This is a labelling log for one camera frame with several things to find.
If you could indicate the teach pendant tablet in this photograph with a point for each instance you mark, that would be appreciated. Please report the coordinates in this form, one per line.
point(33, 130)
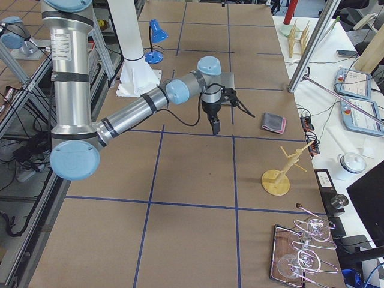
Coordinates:
point(353, 83)
point(358, 122)

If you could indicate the wooden mug tree stand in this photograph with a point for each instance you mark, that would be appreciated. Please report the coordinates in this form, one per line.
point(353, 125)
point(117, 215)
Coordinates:
point(275, 182)

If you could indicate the white kettle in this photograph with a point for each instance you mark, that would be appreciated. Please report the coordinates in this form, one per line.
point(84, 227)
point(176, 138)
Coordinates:
point(349, 164)

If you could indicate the wooden dish rack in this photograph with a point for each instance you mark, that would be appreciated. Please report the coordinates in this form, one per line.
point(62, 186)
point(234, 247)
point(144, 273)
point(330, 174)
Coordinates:
point(297, 36)

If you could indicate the lower teach pendant tablet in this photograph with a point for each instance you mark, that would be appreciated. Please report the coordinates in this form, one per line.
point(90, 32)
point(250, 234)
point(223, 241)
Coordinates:
point(358, 122)

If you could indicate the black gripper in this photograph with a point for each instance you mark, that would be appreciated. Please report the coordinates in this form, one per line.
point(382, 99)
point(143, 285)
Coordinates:
point(210, 110)

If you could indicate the upper teach pendant tablet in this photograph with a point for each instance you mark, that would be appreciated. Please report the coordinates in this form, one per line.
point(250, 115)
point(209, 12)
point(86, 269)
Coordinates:
point(353, 83)

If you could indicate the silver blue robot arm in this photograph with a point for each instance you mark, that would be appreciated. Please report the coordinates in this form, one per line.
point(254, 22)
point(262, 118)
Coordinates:
point(76, 139)

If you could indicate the blue desk lamp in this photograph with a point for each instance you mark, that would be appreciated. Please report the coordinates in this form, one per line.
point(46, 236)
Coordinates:
point(156, 35)

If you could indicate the green glass plate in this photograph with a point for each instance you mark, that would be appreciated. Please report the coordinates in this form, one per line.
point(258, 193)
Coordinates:
point(288, 30)

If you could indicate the grey laptop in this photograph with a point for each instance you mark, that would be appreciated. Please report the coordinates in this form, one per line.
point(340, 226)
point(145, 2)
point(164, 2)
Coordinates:
point(228, 80)

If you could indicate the long pink stick tool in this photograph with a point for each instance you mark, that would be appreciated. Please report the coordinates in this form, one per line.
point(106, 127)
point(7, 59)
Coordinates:
point(332, 81)

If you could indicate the grey folded cloth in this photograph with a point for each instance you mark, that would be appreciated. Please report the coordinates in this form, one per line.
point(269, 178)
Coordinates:
point(274, 123)

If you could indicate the wine glass rack tray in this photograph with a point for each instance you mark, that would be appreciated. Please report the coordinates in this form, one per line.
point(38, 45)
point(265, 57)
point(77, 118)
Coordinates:
point(295, 251)

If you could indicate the aluminium frame post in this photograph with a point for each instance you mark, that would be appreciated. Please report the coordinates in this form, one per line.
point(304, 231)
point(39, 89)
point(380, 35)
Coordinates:
point(318, 32)

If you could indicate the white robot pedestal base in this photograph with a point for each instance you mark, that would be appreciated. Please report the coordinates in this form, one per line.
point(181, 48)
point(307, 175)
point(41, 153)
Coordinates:
point(137, 77)

